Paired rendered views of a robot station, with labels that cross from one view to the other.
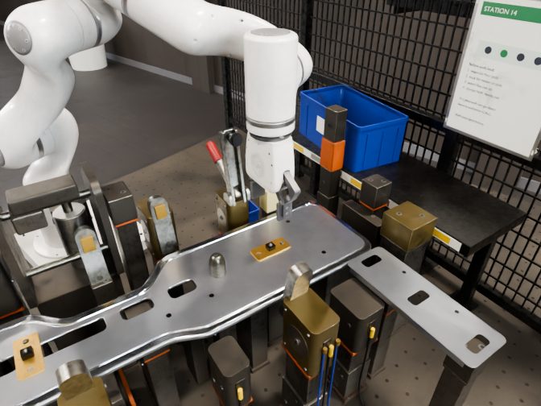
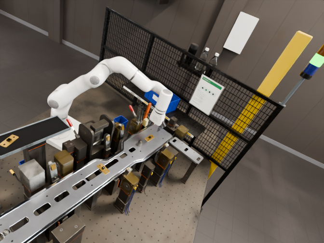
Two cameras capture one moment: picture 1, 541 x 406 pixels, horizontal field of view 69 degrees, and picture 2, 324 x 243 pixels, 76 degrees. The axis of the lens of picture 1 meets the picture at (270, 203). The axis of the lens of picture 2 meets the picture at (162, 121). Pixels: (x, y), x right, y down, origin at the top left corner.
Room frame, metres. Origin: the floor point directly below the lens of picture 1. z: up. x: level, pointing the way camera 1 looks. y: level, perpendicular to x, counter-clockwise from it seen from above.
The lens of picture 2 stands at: (-0.40, 0.62, 2.08)
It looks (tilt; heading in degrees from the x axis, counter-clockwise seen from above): 36 degrees down; 327
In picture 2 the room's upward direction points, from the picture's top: 22 degrees clockwise
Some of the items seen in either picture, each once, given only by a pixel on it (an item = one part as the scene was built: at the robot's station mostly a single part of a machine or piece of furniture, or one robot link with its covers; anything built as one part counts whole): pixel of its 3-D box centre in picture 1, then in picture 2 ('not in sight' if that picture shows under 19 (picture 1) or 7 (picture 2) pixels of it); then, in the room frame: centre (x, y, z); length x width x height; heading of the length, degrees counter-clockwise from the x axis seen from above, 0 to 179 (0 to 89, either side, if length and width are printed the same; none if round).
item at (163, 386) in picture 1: (153, 358); (119, 168); (0.49, 0.24, 0.84); 0.12 x 0.05 x 0.29; 34
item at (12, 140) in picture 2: not in sight; (8, 140); (0.48, 0.86, 1.17); 0.08 x 0.04 x 0.01; 148
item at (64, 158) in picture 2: not in sight; (61, 175); (0.44, 0.62, 0.89); 0.12 x 0.08 x 0.38; 34
